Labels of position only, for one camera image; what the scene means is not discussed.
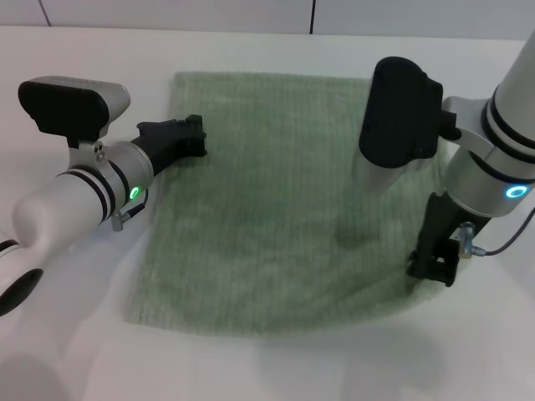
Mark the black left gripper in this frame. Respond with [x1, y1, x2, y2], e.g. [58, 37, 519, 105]
[130, 113, 209, 173]

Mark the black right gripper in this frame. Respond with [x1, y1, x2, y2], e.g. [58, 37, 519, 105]
[406, 190, 462, 288]

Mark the green terry towel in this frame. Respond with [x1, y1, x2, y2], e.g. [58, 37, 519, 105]
[123, 71, 445, 336]

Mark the right arm cable with connector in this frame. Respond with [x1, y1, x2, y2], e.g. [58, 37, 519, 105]
[456, 195, 535, 259]

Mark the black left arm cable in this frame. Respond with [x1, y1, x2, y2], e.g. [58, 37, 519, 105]
[110, 188, 150, 231]

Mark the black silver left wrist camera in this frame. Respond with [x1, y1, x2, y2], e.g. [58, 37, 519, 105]
[18, 75, 132, 150]

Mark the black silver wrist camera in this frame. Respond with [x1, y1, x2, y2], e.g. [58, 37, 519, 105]
[354, 55, 445, 194]
[18, 75, 132, 150]

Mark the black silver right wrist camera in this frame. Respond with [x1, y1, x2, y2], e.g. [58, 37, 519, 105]
[354, 55, 445, 194]

